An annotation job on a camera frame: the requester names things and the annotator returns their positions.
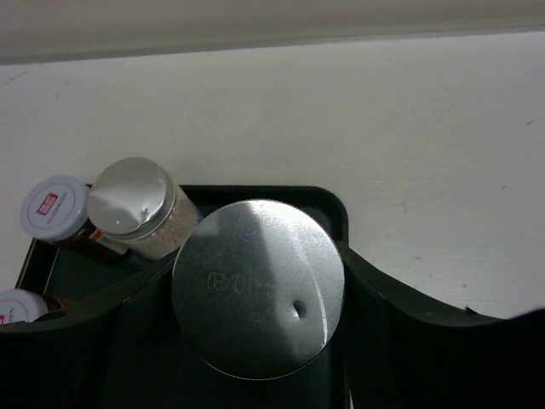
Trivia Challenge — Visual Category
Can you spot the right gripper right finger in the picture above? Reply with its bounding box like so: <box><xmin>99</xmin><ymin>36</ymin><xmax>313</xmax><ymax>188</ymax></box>
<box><xmin>339</xmin><ymin>245</ymin><xmax>544</xmax><ymax>408</ymax></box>

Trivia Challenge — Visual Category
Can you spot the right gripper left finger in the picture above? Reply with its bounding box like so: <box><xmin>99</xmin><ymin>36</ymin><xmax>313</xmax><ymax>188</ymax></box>
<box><xmin>0</xmin><ymin>255</ymin><xmax>188</xmax><ymax>409</ymax></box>

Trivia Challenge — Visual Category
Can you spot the brown sauce jar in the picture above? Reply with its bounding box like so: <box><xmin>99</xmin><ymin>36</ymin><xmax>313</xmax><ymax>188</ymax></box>
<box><xmin>19</xmin><ymin>174</ymin><xmax>129</xmax><ymax>263</ymax></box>
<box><xmin>0</xmin><ymin>289</ymin><xmax>72</xmax><ymax>325</ymax></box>

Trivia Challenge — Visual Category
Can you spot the blue-label shaker bottle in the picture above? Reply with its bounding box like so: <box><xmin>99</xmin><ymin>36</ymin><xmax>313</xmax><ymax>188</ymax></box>
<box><xmin>171</xmin><ymin>199</ymin><xmax>345</xmax><ymax>380</ymax></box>
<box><xmin>87</xmin><ymin>157</ymin><xmax>200</xmax><ymax>260</ymax></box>

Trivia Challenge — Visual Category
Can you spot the black plastic tray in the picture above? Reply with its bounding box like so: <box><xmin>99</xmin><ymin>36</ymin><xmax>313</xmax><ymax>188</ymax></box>
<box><xmin>1</xmin><ymin>186</ymin><xmax>348</xmax><ymax>408</ymax></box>

